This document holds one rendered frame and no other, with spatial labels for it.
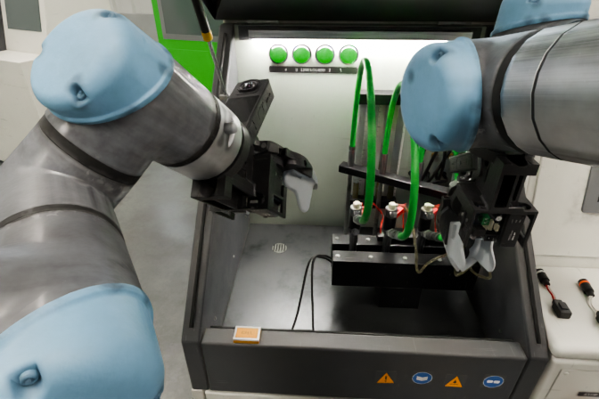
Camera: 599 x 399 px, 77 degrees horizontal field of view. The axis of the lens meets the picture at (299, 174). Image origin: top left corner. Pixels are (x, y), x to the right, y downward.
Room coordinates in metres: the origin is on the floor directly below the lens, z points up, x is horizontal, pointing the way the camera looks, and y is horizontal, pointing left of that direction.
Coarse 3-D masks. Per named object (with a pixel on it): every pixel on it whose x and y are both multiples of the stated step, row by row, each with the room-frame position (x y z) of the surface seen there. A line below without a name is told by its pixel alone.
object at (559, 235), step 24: (552, 168) 0.70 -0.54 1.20; (576, 168) 0.70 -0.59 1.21; (528, 192) 0.70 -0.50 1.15; (552, 192) 0.69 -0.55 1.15; (576, 192) 0.69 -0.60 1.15; (552, 216) 0.68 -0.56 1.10; (576, 216) 0.67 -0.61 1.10; (552, 240) 0.66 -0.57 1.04; (576, 240) 0.66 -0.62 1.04; (552, 264) 0.65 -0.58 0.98; (576, 264) 0.65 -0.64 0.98; (552, 360) 0.44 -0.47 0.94; (576, 360) 0.43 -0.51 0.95; (552, 384) 0.43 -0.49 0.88; (576, 384) 0.43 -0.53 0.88
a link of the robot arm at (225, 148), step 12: (228, 120) 0.31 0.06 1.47; (228, 132) 0.30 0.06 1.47; (240, 132) 0.32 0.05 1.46; (216, 144) 0.28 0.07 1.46; (228, 144) 0.30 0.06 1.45; (240, 144) 0.31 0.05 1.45; (204, 156) 0.28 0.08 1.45; (216, 156) 0.28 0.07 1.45; (228, 156) 0.29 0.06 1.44; (180, 168) 0.28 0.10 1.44; (192, 168) 0.28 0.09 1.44; (204, 168) 0.28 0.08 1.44; (216, 168) 0.29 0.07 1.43
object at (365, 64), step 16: (368, 64) 0.72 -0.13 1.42; (368, 80) 0.66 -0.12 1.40; (368, 96) 0.63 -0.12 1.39; (352, 112) 0.90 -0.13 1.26; (368, 112) 0.61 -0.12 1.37; (352, 128) 0.90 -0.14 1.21; (368, 128) 0.58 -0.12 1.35; (352, 144) 0.90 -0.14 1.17; (368, 144) 0.57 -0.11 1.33; (368, 160) 0.55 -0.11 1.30; (368, 176) 0.54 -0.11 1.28; (368, 192) 0.53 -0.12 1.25; (368, 208) 0.53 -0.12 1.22
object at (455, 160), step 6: (456, 156) 0.47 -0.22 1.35; (462, 156) 0.45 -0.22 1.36; (468, 156) 0.43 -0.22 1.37; (474, 156) 0.41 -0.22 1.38; (450, 162) 0.49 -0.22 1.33; (456, 162) 0.47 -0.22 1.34; (462, 162) 0.45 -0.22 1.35; (468, 162) 0.43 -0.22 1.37; (474, 162) 0.41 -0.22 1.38; (450, 168) 0.49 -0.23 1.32; (456, 168) 0.47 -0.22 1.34; (462, 168) 0.45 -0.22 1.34; (468, 168) 0.43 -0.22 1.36; (474, 168) 0.41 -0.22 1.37; (462, 174) 0.47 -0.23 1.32
